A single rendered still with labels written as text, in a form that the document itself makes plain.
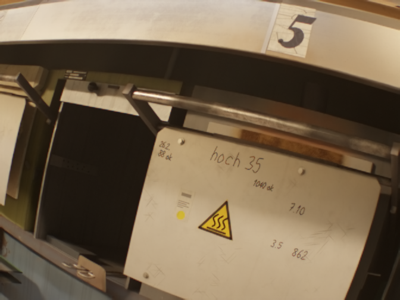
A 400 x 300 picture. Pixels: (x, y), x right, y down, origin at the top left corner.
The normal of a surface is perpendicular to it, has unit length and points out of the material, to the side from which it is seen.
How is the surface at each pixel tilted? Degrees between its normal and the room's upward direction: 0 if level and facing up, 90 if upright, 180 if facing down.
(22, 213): 90
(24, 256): 90
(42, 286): 90
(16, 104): 90
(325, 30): 80
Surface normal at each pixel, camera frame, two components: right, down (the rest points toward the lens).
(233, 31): -0.44, -0.33
